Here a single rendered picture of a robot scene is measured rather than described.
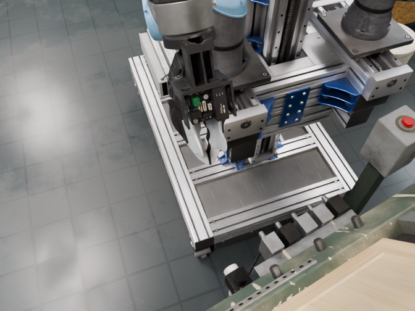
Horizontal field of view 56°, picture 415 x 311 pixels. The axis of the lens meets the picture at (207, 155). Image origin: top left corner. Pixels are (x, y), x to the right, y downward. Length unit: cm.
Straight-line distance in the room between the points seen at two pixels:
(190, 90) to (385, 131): 87
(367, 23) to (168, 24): 92
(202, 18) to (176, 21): 3
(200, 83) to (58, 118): 210
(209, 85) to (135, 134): 187
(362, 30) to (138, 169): 138
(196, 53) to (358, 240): 71
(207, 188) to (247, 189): 19
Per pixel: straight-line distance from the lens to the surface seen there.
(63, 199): 222
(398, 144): 128
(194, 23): 51
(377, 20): 135
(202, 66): 50
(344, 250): 105
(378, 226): 111
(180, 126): 59
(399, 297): 88
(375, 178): 148
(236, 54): 113
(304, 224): 121
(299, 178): 196
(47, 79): 284
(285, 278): 100
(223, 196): 186
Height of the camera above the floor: 183
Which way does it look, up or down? 55 degrees down
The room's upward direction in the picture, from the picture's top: straight up
